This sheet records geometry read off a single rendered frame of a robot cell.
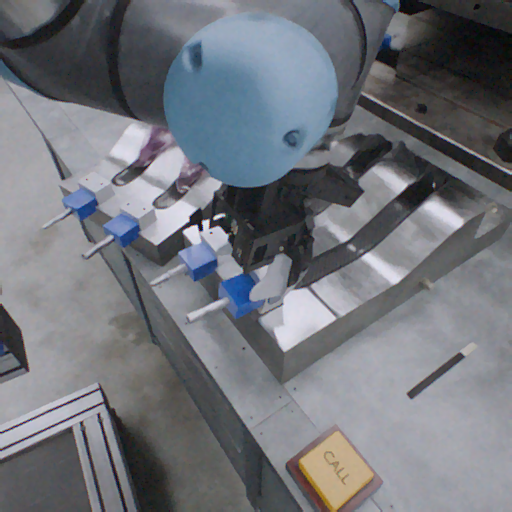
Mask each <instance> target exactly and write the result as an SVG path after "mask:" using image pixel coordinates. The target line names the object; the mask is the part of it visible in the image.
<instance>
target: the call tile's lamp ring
mask: <svg viewBox="0 0 512 512"><path fill-rule="evenodd" d="M336 431H339V433H340V434H341V435H342V436H343V437H344V439H345V440H346V441H347V442H348V443H350V445H351V447H352V448H353V449H354V450H355V452H356V453H357V454H358V455H359V456H360V458H361V459H362V460H363V462H364V464H365V465H367V466H368V467H369V468H370V470H371V471H372V472H373V474H374V476H373V478H374V481H373V482H372V483H370V484H369V485H368V486H367V487H366V488H365V489H364V490H362V492H361V493H359V494H358V495H357V496H356V497H355V498H353V499H352V500H351V501H350V502H349V503H348V504H346V505H345V506H344V507H343V509H342V510H341V511H340V512H350V511H351V510H352V509H353V508H355V507H356V505H357V504H359V503H360V502H361V501H362V500H364V499H365V498H366V497H367V496H368V495H369V494H370V493H371V492H373V491H374V490H375V488H376V487H377V486H378V485H379V484H382V483H383V482H384V481H383V479H381V478H380V477H379V476H378V475H377V472H376V471H375V470H374V469H373V468H372V466H371V465H370V464H369V463H368V462H366V459H365V458H364V457H363V456H362V455H361V453H360V452H359V451H358V450H357V449H356V447H355V445H354V444H353V443H352V442H351V440H349V439H348V438H347V437H346V436H345V434H344V433H343V432H342V431H341V429H340V427H339V426H338V425H337V424H335V425H334V426H333V427H332V428H330V429H328V430H327V431H325V433H324V434H323V435H321V436H320V437H319V438H318V439H316V440H315V441H314V442H312V443H311V444H310V445H308V446H307V447H306V448H304V449H302V450H301V452H300V453H298V454H297V455H296V456H294V457H293V458H292V459H290V460H289V461H288V462H287V464H288V465H289V466H290V469H291V470H292V472H293V473H294V475H295V476H296V477H297V479H298V480H299V482H301V484H302V485H303V487H304V488H305V490H306V491H307V492H308V494H309V495H310V498H311V499H312V500H313V502H314V503H315V505H316V506H317V507H319V509H320V511H321V512H328V510H327V508H326V507H325V505H324V504H323V503H322V501H321V500H320V499H319V498H318V497H317V495H316V493H315V492H314V490H313V489H312V488H311V486H310V485H309V484H308V481H307V480H306V478H305V477H304V476H303V474H302V473H300V471H299V470H298V469H297V466H296V465H295V463H296V462H298V461H299V459H301V458H303V457H304V456H305V455H307V454H308V453H309V452H311V450H312V449H313V448H314V447H316V446H317V445H318V444H320V443H321V442H322V441H323V440H325V439H326V438H327V437H330V436H331V435H332V434H333V433H335V432H336Z"/></svg>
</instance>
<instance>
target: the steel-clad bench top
mask: <svg viewBox="0 0 512 512"><path fill-rule="evenodd" d="M6 82H7V83H8V85H9V86H10V87H11V88H12V90H13V91H14V93H15V94H16V96H17V97H18V100H20V101H21V103H22V104H23V105H24V107H25V108H26V110H27V112H28V114H30V115H31V117H32V118H33V120H34V121H35V122H36V125H37V126H38V128H40V129H41V131H42V132H43V134H44V135H45V137H46V138H47V140H48V142H49V143H51V145H52V146H53V148H54V149H55V151H56V152H57V155H58V156H59V157H60V159H62V160H63V162H64V163H65V165H66V166H67V168H68V169H69V172H70V173H71V174H72V175H75V174H76V173H78V172H80V171H81V170H83V169H85V168H87V167H88V165H90V164H93V163H95V162H96V161H98V160H100V159H102V158H103V157H105V156H106V155H107V154H108V153H109V152H110V151H111V150H113V149H114V147H115V146H116V145H117V144H118V142H119V141H120V138H121V137H122V136H123V134H124V133H125V131H126V130H127V129H128V127H129V126H130V125H131V124H132V123H133V122H134V121H135V120H132V118H128V117H124V116H120V115H115V114H111V113H107V112H102V111H98V109H95V108H91V107H86V106H82V105H78V104H68V103H61V102H60V101H54V100H50V99H47V98H43V97H41V96H38V95H36V93H34V92H32V91H30V90H28V89H26V88H22V87H18V86H16V85H14V83H12V82H9V81H7V80H6ZM360 132H362V134H364V135H366V136H367V135H370V133H371V134H377V133H380V134H382V135H383V136H384V138H385V139H386V140H387V141H390V142H392V148H393V147H394V145H395V144H396V143H397V142H400V141H403V142H405V144H406V147H407V149H409V150H410V151H412V152H414V153H415V154H417V155H420V156H421V157H423V158H425V159H426V160H428V161H430V162H431V163H433V164H435V165H436V166H439V167H441V169H442V170H444V171H446V172H447V173H449V174H451V175H452V176H454V177H457V178H458V179H460V180H462V181H463V182H465V183H467V184H468V185H470V186H473V187H474V188H476V189H478V190H479V191H481V192H483V193H484V194H486V195H489V196H490V198H491V197H492V199H494V200H495V201H497V202H499V203H500V204H503V205H505V206H506V207H508V208H510V209H511V210H512V192H510V191H508V190H506V189H505V188H503V187H501V186H498V185H497V184H495V183H493V182H491V181H490V180H488V179H486V178H485V176H482V175H480V174H478V173H477V172H475V171H473V170H471V169H470V168H467V167H465V166H464V165H462V164H460V163H458V162H457V161H455V160H453V159H450V158H449V157H447V156H445V155H443V154H442V153H440V152H438V151H437V150H435V149H432V148H430V147H429V145H427V144H425V143H423V142H422V141H420V140H418V139H416V138H414V137H412V136H410V135H409V134H407V133H405V132H403V131H402V130H400V129H398V128H396V127H395V126H392V125H390V124H389V123H387V122H385V121H383V120H382V119H380V117H379V118H378V116H376V115H375V114H373V113H370V112H368V111H367V110H365V109H363V108H362V107H360V106H358V105H356V106H355V109H354V110H353V114H352V116H351V117H350V119H349V121H348V123H347V126H346V128H345V132H344V134H343V137H342V139H344V138H346V137H348V136H351V135H356V134H359V133H360ZM342 139H341V140H342ZM124 249H125V250H126V252H127V253H128V256H129V257H130V258H131V260H132V261H133V263H134V264H135V266H136V267H137V269H138V270H140V272H141V273H142V274H143V276H144V277H145V279H146V280H147V282H148V283H149V286H150V287H151V285H150V281H151V280H152V279H153V280H154V279H155V278H156V277H157V278H158V277H159V276H160V275H161V276H163V275H164V274H165V273H166V274H167V273H168V271H170V270H172V269H174V268H176V267H178V266H180V261H179V256H178V255H177V256H176V257H174V258H173V259H172V260H171V261H170V262H168V263H167V264H166V265H165V266H163V267H161V266H159V265H158V264H156V263H155V262H153V261H152V260H150V259H148V258H147V257H145V256H144V254H142V253H141V252H138V251H137V250H135V249H134V248H132V247H131V246H129V245H127V246H126V247H125V248H124ZM433 285H434V286H435V287H434V289H433V290H432V291H428V290H426V289H424V290H422V291H421V292H419V293H418V294H416V295H415V296H414V297H412V298H410V299H408V300H407V301H405V302H404V303H402V304H401V305H399V306H398V307H396V308H395V309H393V311H392V312H389V313H388V314H386V315H385V316H383V317H382V318H380V319H379V320H378V321H376V322H375V323H373V324H372V325H370V326H369V327H366V328H365V329H363V330H362V331H360V332H359V333H357V334H356V335H354V336H353V337H351V338H350V339H348V340H347V341H345V343H344V344H343V345H340V346H339V347H337V348H336V349H334V350H333V351H331V352H330V353H328V354H327V355H325V356H324V357H322V358H321V359H319V360H318V361H316V362H315V363H313V364H311V365H309V366H308V367H307V368H305V369H304V370H302V372H301V373H299V374H298V375H296V376H295V377H293V378H292V379H290V380H289V381H287V382H286V383H284V384H283V385H280V384H279V383H278V381H277V380H276V379H275V378H274V376H273V375H272V374H271V372H270V370H269V369H268V368H267V367H266V365H265V364H264V363H263V362H262V360H261V359H260V358H259V356H258V355H257V354H256V353H255V351H254V350H252V349H251V347H250V345H249V344H248V343H247V342H246V340H245V339H244V338H243V337H242V335H241V334H240V333H239V332H238V330H237V329H236V328H235V326H234V325H233V324H232V323H231V321H230V320H229V319H228V317H227V315H226V314H225V313H224V312H223V310H222V309H221V310H218V311H216V312H213V313H211V314H209V315H207V316H205V318H203V319H201V320H198V321H196V322H194V323H192V324H188V323H187V321H186V318H185V316H186V314H187V313H189V312H192V311H195V310H197V309H199V308H201V307H203V306H206V305H208V304H210V303H212V302H214V300H213V299H212V298H211V296H210V295H209V294H208V293H207V291H206V290H205V289H204V288H203V285H202V284H201V283H200V282H199V280H198V281H196V282H195V281H194V280H193V279H192V278H191V277H190V275H189V274H187V273H186V272H185V273H183V274H180V275H178V276H176V277H174V278H172V279H171V278H169V280H165V282H160V285H156V287H151V289H152V290H153V291H154V293H155V294H156V296H157V297H158V299H159V300H160V302H161V303H162V304H164V305H163V306H165V307H166V309H167V310H168V312H169V313H170V316H171V317H172V319H173V320H174V321H175V323H176V324H177V326H178V327H179V329H180V330H181V332H182V333H183V335H184V336H185V337H186V339H187V340H188V342H189V343H190V346H191V347H192V349H193V350H195V352H196V353H197V354H198V356H199V357H200V359H201V360H202V362H203V363H204V365H205V366H206V368H207V369H208V370H209V373H210V374H211V376H212V377H213V379H214V380H215V382H216V383H217V385H218V386H219V387H220V389H221V390H222V392H223V393H224V396H225V397H227V399H228V400H229V402H230V403H231V404H232V406H233V407H234V409H235V410H236V412H237V413H238V415H239V417H240V419H241V420H242V421H243V423H244V424H245V426H246V427H247V429H248V430H249V431H250V433H251V436H252V437H253V438H255V440H256V441H257V443H258V444H259V446H260V447H261V449H262V450H263V452H264V454H265V455H266V457H267V458H268V460H269V461H270V463H271V464H272V466H273V467H274V470H275V471H276V472H277V474H279V475H280V477H281V478H282V480H283V481H284V483H285V485H286V487H287V488H288V489H289V491H290V492H291V494H292V495H293V497H294V499H295V501H296V502H297V504H299V505H300V506H301V508H302V509H303V512H314V509H313V508H312V506H311V505H310V504H309V502H308V501H307V499H306V498H305V495H304V494H303V493H302V491H301V490H300V488H298V487H297V486H296V484H295V482H294V480H293V479H292V477H291V476H290V475H289V473H288V472H287V470H286V468H285V467H286V462H287V461H288V460H290V459H291V458H292V457H294V456H295V455H296V454H298V453H299V451H300V450H301V449H304V448H305V447H306V446H308V445H309V444H310V443H312V442H313V441H314V440H315V439H317V438H318V437H319V436H321V435H322V434H323V433H325V431H326V430H327V429H330V428H331V427H332V426H333V425H335V424H337V425H338V426H339V427H340V428H341V431H342V432H343V433H344V434H345V435H346V437H347V438H348V439H349V440H351V441H352V443H353V444H354V445H355V447H356V448H357V450H358V451H359V452H360V453H361V454H362V456H363V457H364V458H365V459H366V461H368V463H369V464H370V465H371V466H372V467H373V469H374V470H375V471H376V472H377V473H378V476H379V477H380V478H381V479H383V480H384V483H383V485H382V486H381V487H379V488H378V490H377V491H376V492H375V493H373V494H372V495H371V496H370V497H369V498H368V499H367V500H365V501H364V502H363V503H362V504H361V505H360V507H359V508H358V509H355V510H354V511H353V512H512V222H511V224H510V226H509V227H508V229H507V231H506V232H505V234H503V236H502V237H501V238H500V240H498V241H497V242H495V243H494V244H492V245H490V246H488V247H487V248H486V249H484V250H483V251H481V252H480V253H478V254H476V255H474V256H473V257H471V258H470V260H468V261H467V262H465V263H464V264H461V265H460V266H458V267H457V268H455V269H454V270H452V271H451V272H450V273H448V274H446V275H444V276H443V277H441V278H440V279H438V280H437V281H435V283H434V284H433ZM471 342H473V343H475V344H477V345H478V348H477V349H476V350H475V351H472V352H471V353H470V354H469V355H467V356H466V357H465V358H464V359H462V360H461V361H460V362H459V363H457V364H455V365H454V366H453V367H451V368H450V369H449V370H448V371H446V373H445V374H444V375H443V376H441V377H440V378H439V379H437V380H436V381H434V382H433V383H432V384H431V385H429V386H428V387H427V388H426V389H424V390H423V391H422V392H421V393H419V394H417V395H416V396H415V397H413V398H412V400H411V398H410V397H409V396H408V395H407V394H406V393H407V392H408V391H410V390H411V389H412V388H413V387H415V386H416V385H417V384H418V383H421V382H422V381H423V380H424V379H426V378H427V377H428V376H430V374H431V373H432V372H433V371H435V370H436V369H437V368H438V367H441V366H442V365H443V364H444V363H446V362H447V361H448V360H449V359H451V358H452V357H453V356H455V355H456V354H458V353H459V352H460V351H462V350H463V349H464V347H466V346H467V345H468V344H469V343H471Z"/></svg>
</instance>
